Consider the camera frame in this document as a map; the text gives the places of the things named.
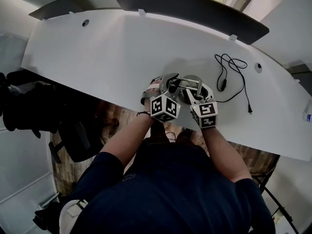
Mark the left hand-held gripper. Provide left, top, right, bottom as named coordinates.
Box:
left=140, top=73, right=183, bottom=123

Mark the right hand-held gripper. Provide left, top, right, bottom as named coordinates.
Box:
left=185, top=83, right=218, bottom=129

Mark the silver desk lamp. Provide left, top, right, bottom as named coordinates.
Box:
left=168, top=74, right=208, bottom=106

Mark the person's left forearm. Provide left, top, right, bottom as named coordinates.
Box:
left=98, top=111, right=156, bottom=168

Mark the person's right forearm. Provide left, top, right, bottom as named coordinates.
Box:
left=201, top=125, right=253, bottom=183

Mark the person's left hand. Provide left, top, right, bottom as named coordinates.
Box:
left=145, top=78, right=163, bottom=93

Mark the person's right shoe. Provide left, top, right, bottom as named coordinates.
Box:
left=176, top=128, right=195, bottom=145

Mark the person's shoe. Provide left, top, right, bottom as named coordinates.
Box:
left=176, top=128, right=195, bottom=145
left=158, top=128, right=176, bottom=143

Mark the person's left shoe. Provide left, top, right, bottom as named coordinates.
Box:
left=158, top=128, right=176, bottom=143

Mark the long dark grey divider panel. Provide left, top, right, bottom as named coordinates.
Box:
left=109, top=0, right=270, bottom=46

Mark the person's dark blue shirt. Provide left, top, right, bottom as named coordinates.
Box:
left=62, top=137, right=276, bottom=234

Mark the clear plastic bottle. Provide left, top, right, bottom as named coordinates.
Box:
left=302, top=103, right=312, bottom=123

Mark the black metal stand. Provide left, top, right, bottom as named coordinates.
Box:
left=252, top=173, right=302, bottom=234

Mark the black office chair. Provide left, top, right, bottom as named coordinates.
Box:
left=0, top=69, right=105, bottom=164

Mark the clear plastic bag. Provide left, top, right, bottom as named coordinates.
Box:
left=7, top=83, right=35, bottom=95

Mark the white waist pouch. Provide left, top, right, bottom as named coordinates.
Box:
left=59, top=198, right=88, bottom=234

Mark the black power cord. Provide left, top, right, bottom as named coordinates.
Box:
left=214, top=54, right=254, bottom=114

